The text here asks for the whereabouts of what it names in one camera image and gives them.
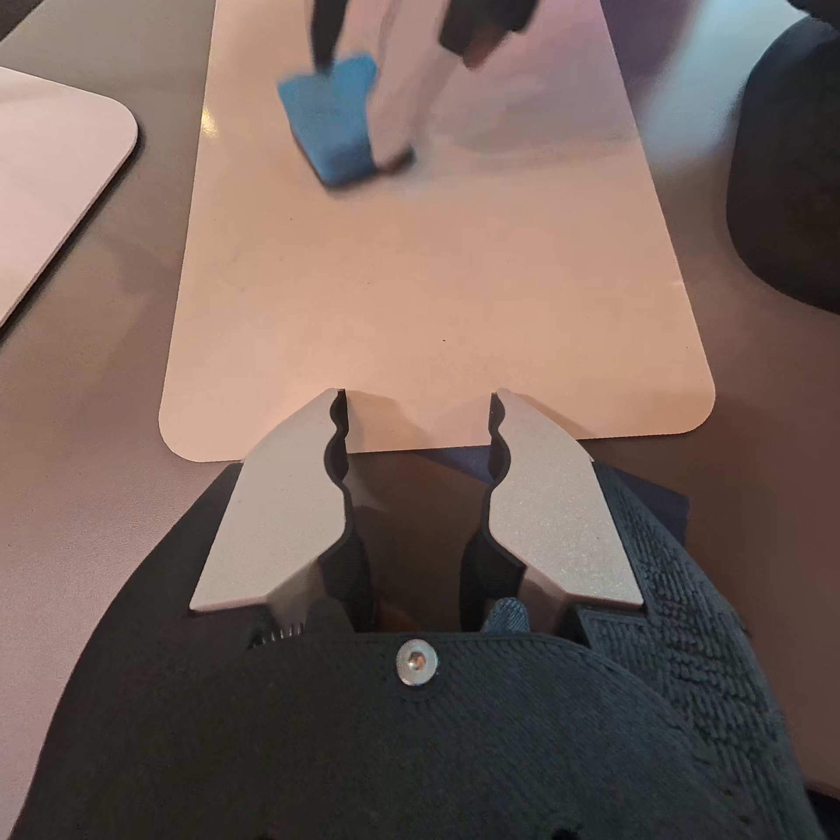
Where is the blue tape strip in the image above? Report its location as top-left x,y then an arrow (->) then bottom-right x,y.
413,446 -> 690,546

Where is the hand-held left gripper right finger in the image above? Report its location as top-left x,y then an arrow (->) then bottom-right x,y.
459,387 -> 645,634

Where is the white whiteboard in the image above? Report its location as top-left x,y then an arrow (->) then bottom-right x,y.
159,0 -> 716,463

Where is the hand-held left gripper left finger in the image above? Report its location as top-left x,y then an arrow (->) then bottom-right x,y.
189,387 -> 375,634

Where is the blue whiteboard eraser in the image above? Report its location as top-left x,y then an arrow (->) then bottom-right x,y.
277,54 -> 416,190

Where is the white metal desk stand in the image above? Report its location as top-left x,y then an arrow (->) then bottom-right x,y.
0,66 -> 140,329

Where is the black textured cushion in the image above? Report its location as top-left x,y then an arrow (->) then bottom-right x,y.
726,13 -> 840,312

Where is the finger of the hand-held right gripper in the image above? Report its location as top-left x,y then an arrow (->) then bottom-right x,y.
367,0 -> 460,169
310,0 -> 352,74

